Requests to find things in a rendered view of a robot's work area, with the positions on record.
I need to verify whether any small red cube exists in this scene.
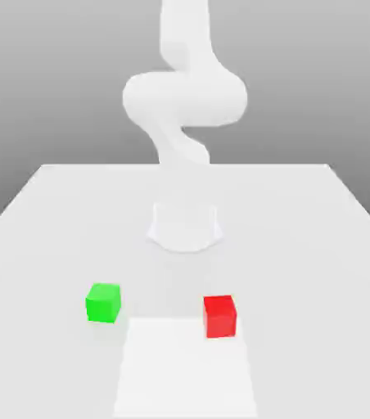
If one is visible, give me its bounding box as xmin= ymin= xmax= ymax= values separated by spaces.
xmin=202 ymin=294 xmax=238 ymax=340

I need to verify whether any small green cube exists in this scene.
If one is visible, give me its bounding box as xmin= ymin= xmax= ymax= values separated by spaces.
xmin=84 ymin=282 xmax=122 ymax=325

